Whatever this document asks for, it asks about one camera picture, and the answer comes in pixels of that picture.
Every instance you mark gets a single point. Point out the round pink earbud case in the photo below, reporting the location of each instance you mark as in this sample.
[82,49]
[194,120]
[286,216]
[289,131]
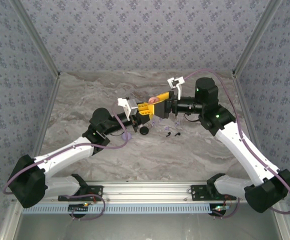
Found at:
[153,100]

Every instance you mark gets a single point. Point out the round black earbud case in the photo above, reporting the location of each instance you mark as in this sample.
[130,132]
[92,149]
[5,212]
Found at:
[144,130]

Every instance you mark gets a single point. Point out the round purple earbud case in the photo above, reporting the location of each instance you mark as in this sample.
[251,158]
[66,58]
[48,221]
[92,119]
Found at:
[127,137]

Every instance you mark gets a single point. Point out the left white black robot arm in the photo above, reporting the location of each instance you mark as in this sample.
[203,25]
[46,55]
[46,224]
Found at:
[60,157]

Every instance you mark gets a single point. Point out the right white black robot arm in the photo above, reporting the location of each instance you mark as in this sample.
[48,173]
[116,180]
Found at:
[247,155]

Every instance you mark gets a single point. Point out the small LED circuit board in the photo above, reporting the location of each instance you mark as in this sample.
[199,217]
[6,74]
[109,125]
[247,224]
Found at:
[220,208]
[78,208]

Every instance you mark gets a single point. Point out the grey metal sheet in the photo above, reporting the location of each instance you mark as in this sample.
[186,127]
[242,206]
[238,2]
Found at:
[145,227]

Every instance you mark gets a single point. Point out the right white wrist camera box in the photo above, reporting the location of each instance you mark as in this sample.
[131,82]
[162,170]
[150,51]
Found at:
[176,82]

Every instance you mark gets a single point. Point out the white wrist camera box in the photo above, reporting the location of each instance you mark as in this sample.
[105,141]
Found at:
[127,106]
[176,82]

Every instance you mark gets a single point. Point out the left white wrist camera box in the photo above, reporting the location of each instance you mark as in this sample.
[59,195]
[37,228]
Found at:
[127,106]

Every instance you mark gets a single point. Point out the aluminium table side rail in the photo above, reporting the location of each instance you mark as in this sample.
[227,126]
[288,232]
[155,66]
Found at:
[50,100]
[242,100]

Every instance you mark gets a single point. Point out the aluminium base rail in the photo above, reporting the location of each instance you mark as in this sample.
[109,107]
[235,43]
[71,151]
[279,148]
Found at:
[145,191]

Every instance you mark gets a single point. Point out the aluminium frame post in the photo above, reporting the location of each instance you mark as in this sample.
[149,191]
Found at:
[254,37]
[38,37]

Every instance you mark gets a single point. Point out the aluminium lower frame rail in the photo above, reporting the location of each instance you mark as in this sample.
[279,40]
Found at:
[10,225]
[286,225]

